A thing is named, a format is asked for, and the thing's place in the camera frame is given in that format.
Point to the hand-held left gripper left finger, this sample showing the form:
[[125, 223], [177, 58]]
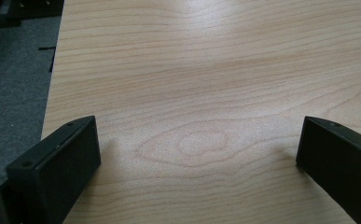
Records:
[[53, 168]]

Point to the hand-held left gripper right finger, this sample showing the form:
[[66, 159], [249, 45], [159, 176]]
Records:
[[343, 161]]

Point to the black metal stand base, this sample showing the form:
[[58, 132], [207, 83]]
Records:
[[19, 7]]

